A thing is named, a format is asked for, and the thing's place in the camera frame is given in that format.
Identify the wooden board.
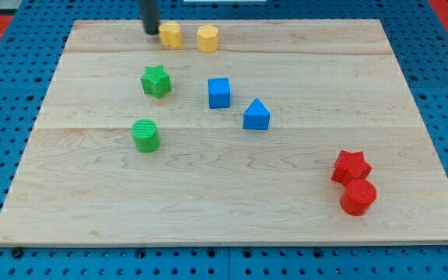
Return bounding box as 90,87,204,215
0,19,448,247

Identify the blue triangle block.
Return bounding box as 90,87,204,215
243,98,271,130

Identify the blue cube block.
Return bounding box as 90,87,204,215
208,78,231,109

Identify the green cylinder block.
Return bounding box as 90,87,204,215
131,119,160,153

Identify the green star block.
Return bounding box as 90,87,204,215
141,65,172,99

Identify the yellow hexagon block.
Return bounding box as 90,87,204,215
197,24,219,53

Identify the yellow pentagon block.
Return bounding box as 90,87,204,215
159,21,182,48

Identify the red star block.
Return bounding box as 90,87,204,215
331,150,373,186

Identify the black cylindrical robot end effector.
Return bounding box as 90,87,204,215
138,0,159,35

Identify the red cylinder block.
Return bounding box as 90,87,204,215
340,179,377,216

